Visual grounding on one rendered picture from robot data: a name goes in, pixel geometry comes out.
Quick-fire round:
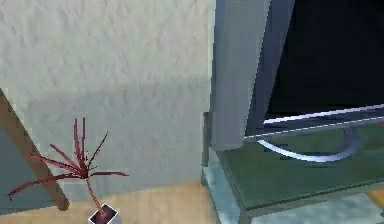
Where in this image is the green glass television stand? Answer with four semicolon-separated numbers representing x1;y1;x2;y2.
200;111;384;224

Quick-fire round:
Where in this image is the grey television set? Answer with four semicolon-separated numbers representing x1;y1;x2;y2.
210;0;384;164

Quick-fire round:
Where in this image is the red house plant white pot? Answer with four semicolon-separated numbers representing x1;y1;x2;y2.
5;116;130;224

